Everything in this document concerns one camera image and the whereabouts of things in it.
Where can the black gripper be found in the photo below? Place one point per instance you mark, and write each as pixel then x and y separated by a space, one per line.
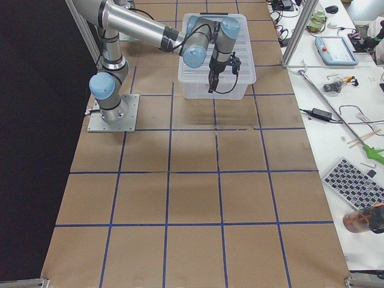
pixel 215 68

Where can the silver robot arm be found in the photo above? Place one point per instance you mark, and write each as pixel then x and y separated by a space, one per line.
pixel 112 20

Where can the black power adapter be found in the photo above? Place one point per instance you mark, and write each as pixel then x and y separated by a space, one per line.
pixel 319 114

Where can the blue teach pendant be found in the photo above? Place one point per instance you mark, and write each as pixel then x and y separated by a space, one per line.
pixel 334 51

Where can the long metal rod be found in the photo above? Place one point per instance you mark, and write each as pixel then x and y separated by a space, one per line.
pixel 372 153

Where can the checkered calibration board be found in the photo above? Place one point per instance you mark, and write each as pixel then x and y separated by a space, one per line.
pixel 351 184

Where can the brown glass bottle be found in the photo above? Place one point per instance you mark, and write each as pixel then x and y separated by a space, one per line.
pixel 367 219

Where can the black box latch handle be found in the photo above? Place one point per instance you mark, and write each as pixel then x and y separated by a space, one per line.
pixel 213 14

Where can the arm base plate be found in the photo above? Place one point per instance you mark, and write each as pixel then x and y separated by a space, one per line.
pixel 121 119

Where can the aluminium frame post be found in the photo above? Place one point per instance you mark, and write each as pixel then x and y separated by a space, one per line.
pixel 301 25

